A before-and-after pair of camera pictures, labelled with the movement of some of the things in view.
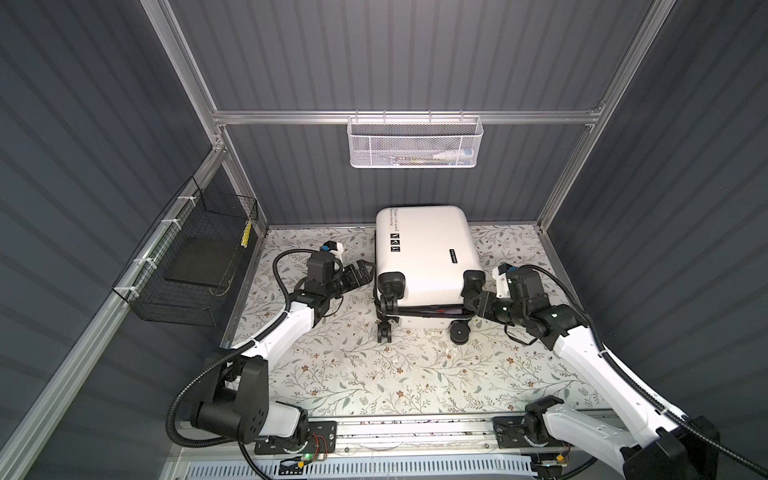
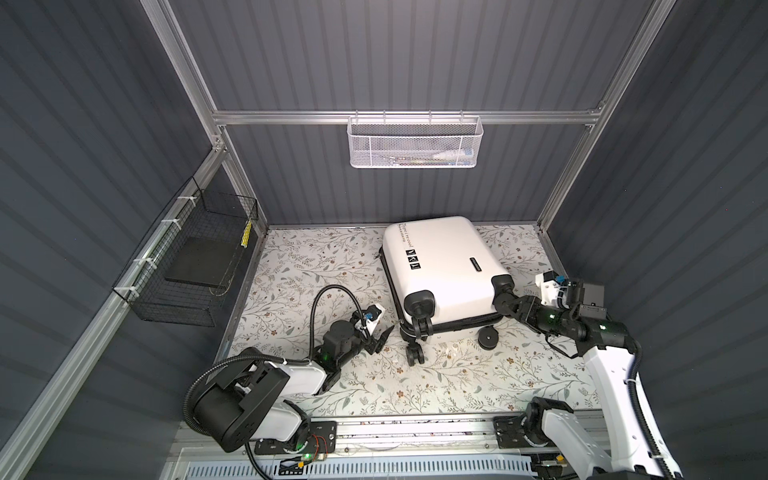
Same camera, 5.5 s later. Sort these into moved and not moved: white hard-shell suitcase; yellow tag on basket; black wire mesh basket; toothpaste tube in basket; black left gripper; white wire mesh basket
Moved: white hard-shell suitcase; black left gripper
Not moved: black wire mesh basket; white wire mesh basket; toothpaste tube in basket; yellow tag on basket
